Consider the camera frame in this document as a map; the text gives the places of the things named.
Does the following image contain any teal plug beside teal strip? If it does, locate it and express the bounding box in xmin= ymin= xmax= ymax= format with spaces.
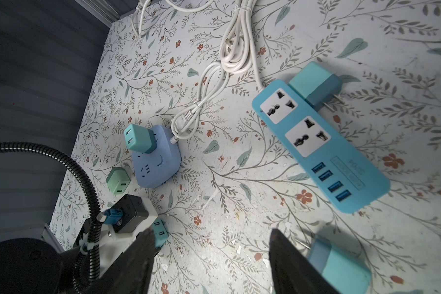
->
xmin=289 ymin=62 xmax=343 ymax=113

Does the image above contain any white bundled power cable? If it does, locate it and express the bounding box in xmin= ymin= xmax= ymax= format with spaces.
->
xmin=130 ymin=0 xmax=265 ymax=145

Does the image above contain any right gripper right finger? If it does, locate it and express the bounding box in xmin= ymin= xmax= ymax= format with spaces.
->
xmin=269 ymin=229 xmax=338 ymax=294

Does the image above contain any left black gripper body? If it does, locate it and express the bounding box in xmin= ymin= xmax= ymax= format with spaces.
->
xmin=73 ymin=198 xmax=159 ymax=276

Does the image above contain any teal plug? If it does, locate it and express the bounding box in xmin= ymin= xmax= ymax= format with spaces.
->
xmin=296 ymin=235 xmax=372 ymax=294
xmin=289 ymin=62 xmax=343 ymax=113
xmin=151 ymin=218 xmax=169 ymax=248
xmin=124 ymin=124 xmax=157 ymax=154

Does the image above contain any teal power strip with USB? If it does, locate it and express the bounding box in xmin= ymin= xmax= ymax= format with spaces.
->
xmin=252 ymin=80 xmax=391 ymax=214

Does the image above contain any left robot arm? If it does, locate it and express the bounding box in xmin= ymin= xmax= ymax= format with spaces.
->
xmin=0 ymin=195 xmax=159 ymax=294

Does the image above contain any green plug far left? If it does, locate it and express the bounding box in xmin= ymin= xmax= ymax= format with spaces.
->
xmin=106 ymin=167 xmax=131 ymax=195

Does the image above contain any black corrugated cable hose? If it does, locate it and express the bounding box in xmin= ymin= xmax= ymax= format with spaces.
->
xmin=0 ymin=141 xmax=104 ymax=294

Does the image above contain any lavender square power socket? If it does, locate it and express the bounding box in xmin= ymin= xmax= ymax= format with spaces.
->
xmin=132 ymin=125 xmax=181 ymax=188

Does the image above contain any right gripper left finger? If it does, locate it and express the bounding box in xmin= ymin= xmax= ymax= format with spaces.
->
xmin=86 ymin=228 xmax=155 ymax=294

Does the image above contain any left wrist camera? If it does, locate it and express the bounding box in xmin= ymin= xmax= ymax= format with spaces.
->
xmin=101 ymin=194 xmax=149 ymax=233

